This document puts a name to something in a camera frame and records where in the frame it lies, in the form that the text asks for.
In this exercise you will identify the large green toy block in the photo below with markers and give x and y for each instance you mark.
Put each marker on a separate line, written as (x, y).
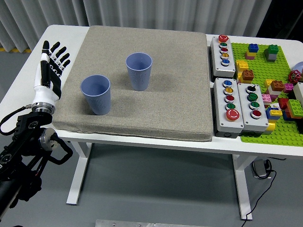
(294, 108)

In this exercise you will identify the blue ribbed cup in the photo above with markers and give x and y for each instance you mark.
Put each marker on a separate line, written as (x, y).
(98, 101)
(139, 78)

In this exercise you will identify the pink and yellow toy block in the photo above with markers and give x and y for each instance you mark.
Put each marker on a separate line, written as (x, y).
(250, 55)

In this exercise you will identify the grey five-button control box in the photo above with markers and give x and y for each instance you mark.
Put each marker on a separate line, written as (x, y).
(227, 124)
(222, 68)

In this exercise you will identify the green studded baseplate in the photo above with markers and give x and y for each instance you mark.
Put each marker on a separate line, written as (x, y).
(260, 71)

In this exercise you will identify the grey power adapter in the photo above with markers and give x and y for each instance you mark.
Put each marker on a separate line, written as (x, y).
(260, 169)

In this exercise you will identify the blue and yellow toy block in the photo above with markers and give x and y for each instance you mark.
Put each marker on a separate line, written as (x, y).
(274, 114)

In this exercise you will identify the grey toy block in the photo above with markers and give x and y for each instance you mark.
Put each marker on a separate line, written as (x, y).
(271, 57)

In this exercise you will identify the grey-brown fabric mat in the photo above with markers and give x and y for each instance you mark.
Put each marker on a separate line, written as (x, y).
(165, 94)

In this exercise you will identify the orange-brown toy block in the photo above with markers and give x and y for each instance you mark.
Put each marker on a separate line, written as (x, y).
(248, 75)
(277, 85)

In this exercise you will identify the purple bowl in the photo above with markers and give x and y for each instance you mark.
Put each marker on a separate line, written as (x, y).
(299, 67)

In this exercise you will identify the white box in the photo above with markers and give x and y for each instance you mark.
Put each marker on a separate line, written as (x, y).
(298, 93)

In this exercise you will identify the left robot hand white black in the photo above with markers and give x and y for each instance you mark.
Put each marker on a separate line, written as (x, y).
(45, 94)

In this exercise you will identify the red valve wheel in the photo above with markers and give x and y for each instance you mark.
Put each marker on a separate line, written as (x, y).
(294, 76)

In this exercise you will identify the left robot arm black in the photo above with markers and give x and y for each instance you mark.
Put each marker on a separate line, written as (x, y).
(23, 146)

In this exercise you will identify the red toy block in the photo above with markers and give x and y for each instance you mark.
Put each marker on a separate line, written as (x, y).
(283, 103)

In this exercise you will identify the white table leg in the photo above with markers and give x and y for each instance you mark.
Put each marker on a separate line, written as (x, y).
(242, 184)
(79, 170)

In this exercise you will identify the grey four-button control box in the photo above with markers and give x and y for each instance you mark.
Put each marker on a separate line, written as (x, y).
(256, 123)

